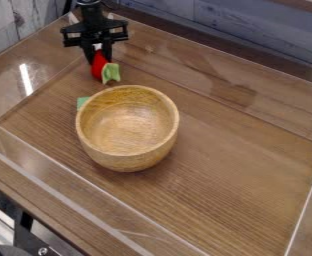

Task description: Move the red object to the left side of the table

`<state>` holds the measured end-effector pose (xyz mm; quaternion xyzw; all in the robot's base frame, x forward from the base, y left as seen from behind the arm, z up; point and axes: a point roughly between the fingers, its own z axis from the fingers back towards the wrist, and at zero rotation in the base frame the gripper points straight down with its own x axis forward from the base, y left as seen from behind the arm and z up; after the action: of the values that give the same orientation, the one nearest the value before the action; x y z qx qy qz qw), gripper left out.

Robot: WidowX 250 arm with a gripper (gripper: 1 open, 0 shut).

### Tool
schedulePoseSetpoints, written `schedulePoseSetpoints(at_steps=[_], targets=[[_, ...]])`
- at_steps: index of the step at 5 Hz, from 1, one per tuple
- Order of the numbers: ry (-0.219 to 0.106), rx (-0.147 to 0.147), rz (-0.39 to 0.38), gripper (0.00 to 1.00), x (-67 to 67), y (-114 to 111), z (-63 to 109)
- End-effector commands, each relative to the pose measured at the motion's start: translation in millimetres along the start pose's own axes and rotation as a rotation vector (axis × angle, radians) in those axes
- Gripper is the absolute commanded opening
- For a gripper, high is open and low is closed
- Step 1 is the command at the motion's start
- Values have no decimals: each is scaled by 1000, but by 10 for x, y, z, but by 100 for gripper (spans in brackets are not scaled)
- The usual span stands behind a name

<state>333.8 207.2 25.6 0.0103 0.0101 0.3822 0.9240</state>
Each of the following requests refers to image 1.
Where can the clear acrylic table enclosure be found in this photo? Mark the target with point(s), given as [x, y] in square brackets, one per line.
[183, 161]

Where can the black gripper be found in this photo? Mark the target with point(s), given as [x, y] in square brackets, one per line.
[114, 29]

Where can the black table leg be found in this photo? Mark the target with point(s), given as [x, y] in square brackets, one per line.
[23, 226]

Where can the red plush strawberry green leaves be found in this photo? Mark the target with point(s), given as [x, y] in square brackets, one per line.
[104, 70]

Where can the clear acrylic corner bracket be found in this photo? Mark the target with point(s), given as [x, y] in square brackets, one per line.
[73, 20]

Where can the green cloth piece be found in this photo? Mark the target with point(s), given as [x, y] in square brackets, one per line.
[81, 100]

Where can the wooden bowl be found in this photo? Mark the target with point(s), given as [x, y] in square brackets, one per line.
[127, 127]

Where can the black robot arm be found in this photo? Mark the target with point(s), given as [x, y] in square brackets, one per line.
[92, 15]

